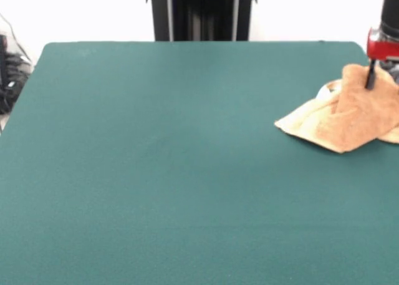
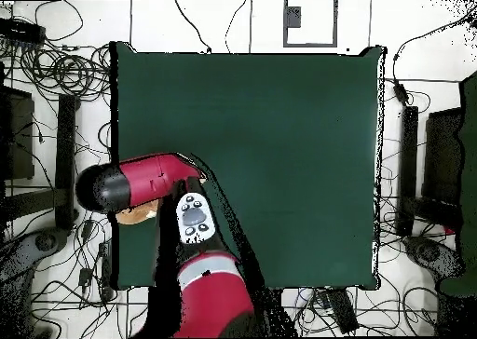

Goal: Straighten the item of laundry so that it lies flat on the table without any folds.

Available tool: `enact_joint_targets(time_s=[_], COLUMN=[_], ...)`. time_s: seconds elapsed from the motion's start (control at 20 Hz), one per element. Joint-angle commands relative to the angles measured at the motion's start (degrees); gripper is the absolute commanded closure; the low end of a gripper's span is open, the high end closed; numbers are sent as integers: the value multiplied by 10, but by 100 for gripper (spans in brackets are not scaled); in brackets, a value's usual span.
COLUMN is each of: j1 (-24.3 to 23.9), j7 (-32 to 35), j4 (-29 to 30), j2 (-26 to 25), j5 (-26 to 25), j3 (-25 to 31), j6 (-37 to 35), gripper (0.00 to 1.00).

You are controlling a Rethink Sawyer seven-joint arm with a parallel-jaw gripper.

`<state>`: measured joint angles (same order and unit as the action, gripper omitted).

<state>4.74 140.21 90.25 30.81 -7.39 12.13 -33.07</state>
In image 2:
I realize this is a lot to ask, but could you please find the dark grey block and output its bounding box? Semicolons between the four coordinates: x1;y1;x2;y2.
286;6;302;29

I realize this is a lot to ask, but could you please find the black cable coil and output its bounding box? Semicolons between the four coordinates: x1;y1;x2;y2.
20;42;112;100

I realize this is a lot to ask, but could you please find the black furniture panel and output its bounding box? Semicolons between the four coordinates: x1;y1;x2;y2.
0;85;35;182
422;107;465;206

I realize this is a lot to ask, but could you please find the black power strip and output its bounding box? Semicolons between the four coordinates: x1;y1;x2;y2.
0;18;47;44
98;241;115;303
326;287;361;334

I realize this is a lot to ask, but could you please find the dark green table cloth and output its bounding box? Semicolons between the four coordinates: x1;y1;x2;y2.
111;41;387;291

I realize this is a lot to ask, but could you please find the black stand bar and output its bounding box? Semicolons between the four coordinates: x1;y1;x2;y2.
395;105;419;237
54;93;79;231

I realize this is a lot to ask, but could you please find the green hanging cloth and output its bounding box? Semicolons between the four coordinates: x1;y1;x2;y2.
439;70;477;297

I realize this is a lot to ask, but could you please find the orange terry towel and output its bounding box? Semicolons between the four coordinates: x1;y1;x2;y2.
114;198;160;226

